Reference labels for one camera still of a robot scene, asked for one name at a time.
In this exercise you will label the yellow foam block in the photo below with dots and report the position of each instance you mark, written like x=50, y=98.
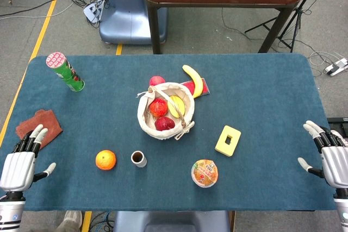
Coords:
x=225, y=145

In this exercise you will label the green chips can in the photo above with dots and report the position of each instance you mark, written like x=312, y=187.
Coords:
x=68, y=73

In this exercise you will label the long yellow banana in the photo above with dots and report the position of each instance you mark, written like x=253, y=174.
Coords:
x=196, y=80

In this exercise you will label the dark red apple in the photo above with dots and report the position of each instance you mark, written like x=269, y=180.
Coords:
x=164, y=124

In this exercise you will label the white power strip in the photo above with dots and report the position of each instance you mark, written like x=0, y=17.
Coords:
x=335, y=66

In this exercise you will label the red flat box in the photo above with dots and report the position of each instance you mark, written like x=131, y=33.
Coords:
x=205, y=88

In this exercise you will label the red orange peach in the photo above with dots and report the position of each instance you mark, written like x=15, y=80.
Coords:
x=158, y=107

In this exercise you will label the orange fruit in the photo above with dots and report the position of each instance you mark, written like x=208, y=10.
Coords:
x=105, y=159

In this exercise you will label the black box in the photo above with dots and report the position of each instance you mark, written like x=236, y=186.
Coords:
x=338, y=127

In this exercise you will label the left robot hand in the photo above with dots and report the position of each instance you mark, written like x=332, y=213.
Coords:
x=17, y=165

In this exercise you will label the cream fabric basket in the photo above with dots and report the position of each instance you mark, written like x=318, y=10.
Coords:
x=163, y=131

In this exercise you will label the blue table cloth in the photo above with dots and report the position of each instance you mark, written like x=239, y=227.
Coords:
x=258, y=123

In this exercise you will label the instant noodle cup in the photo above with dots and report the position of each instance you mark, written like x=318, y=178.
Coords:
x=204, y=173

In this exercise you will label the brown cloth rag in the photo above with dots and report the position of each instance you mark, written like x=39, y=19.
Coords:
x=43, y=123

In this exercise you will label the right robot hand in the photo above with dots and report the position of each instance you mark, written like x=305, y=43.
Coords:
x=335, y=164

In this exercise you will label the pink red apple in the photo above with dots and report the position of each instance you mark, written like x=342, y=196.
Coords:
x=156, y=80

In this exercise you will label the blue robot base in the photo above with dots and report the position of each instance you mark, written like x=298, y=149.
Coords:
x=127, y=12

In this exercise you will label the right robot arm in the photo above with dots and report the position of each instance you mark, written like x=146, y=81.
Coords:
x=342, y=210

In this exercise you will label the small white paper cup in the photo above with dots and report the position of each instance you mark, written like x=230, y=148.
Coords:
x=138, y=158

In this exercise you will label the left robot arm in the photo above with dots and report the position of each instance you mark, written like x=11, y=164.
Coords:
x=11, y=211

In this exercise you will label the grey sneaker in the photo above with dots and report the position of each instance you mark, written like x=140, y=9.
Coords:
x=71, y=219

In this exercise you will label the black tripod stand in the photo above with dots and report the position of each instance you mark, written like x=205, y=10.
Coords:
x=296, y=12

